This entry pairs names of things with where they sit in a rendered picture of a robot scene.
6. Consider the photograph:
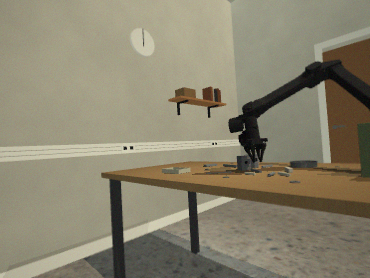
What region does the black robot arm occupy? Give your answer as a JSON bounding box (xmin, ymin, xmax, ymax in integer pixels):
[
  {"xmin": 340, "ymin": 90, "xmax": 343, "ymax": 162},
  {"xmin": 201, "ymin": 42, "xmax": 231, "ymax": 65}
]
[{"xmin": 228, "ymin": 59, "xmax": 370, "ymax": 144}]

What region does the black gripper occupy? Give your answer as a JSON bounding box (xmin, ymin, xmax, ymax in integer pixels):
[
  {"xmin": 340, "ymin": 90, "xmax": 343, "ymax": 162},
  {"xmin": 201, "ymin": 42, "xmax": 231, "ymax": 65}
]
[{"xmin": 241, "ymin": 127, "xmax": 268, "ymax": 163}]

